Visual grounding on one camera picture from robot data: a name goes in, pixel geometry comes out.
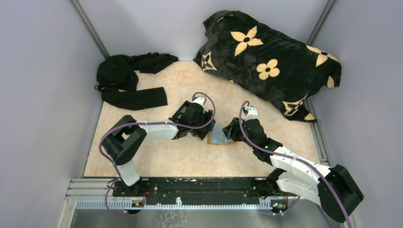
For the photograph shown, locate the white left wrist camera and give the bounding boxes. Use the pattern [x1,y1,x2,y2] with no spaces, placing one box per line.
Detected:
[192,96,207,108]

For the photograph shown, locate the yellow leather card holder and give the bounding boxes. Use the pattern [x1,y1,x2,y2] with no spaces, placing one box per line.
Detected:
[207,124,236,145]

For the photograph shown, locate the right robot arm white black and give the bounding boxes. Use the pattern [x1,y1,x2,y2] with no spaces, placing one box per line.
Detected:
[222,117,364,223]

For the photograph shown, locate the black plastic card bin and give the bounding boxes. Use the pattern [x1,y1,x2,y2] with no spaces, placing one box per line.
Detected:
[168,101,191,124]

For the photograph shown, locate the black blanket yellow flowers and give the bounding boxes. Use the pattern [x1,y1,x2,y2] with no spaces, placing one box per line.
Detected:
[194,10,342,123]

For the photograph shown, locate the black crumpled garment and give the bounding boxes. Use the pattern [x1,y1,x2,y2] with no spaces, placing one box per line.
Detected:
[94,52,178,111]

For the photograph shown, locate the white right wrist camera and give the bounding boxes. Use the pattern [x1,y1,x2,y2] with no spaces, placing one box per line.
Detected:
[243,106,258,121]

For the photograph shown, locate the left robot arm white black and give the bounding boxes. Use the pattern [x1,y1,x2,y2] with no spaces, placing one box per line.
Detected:
[100,101,215,197]

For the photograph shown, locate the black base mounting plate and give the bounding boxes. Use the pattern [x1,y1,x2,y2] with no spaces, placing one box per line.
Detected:
[113,177,286,205]

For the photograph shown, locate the aluminium frame rail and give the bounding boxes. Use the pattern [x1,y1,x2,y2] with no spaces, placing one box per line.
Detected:
[64,177,351,211]

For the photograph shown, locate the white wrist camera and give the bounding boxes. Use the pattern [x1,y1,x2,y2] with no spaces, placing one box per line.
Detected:
[192,96,207,108]
[243,106,258,121]

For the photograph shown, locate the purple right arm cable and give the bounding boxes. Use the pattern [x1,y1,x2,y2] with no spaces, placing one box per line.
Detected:
[239,100,353,228]

